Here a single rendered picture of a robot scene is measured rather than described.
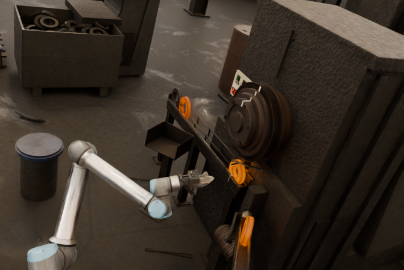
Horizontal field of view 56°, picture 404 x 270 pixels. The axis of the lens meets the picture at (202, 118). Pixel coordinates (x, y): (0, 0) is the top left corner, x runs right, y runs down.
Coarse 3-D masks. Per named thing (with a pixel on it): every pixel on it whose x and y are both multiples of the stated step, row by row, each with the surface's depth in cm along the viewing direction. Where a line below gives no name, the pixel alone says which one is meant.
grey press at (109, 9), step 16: (80, 0) 477; (112, 0) 469; (128, 0) 447; (144, 0) 458; (80, 16) 428; (96, 16) 435; (112, 16) 450; (128, 16) 458; (144, 16) 466; (128, 32) 468; (144, 32) 481; (128, 48) 479; (144, 48) 493; (128, 64) 491; (144, 64) 506
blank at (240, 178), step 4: (236, 160) 242; (240, 164) 239; (232, 168) 246; (236, 168) 247; (240, 168) 237; (244, 168) 238; (232, 172) 246; (240, 172) 237; (244, 172) 237; (236, 176) 245; (240, 176) 237; (244, 176) 238; (236, 180) 242; (240, 180) 238
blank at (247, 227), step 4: (248, 216) 203; (248, 220) 200; (252, 220) 201; (244, 224) 210; (248, 224) 198; (252, 224) 198; (244, 228) 207; (248, 228) 197; (252, 228) 198; (244, 232) 200; (248, 232) 196; (240, 236) 209; (244, 236) 197; (248, 236) 196; (240, 240) 205; (244, 240) 197; (248, 240) 197; (240, 244) 201; (244, 244) 199
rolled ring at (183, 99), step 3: (180, 99) 318; (183, 99) 312; (186, 99) 308; (180, 102) 318; (183, 102) 318; (186, 102) 307; (189, 102) 307; (180, 105) 319; (183, 105) 320; (186, 105) 307; (189, 105) 306; (180, 108) 319; (186, 108) 307; (189, 108) 306; (180, 111) 319; (183, 111) 320; (186, 111) 307; (189, 111) 307; (183, 114) 317; (186, 114) 307; (189, 114) 308; (186, 117) 310
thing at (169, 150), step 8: (152, 128) 271; (160, 128) 281; (168, 128) 283; (176, 128) 279; (152, 136) 276; (160, 136) 287; (168, 136) 285; (176, 136) 281; (184, 136) 277; (192, 136) 273; (152, 144) 275; (160, 144) 277; (168, 144) 279; (176, 144) 280; (184, 144) 265; (160, 152) 267; (168, 152) 269; (176, 152) 259; (184, 152) 271; (168, 160) 275; (160, 168) 282; (168, 168) 280; (160, 176) 284; (168, 176) 287
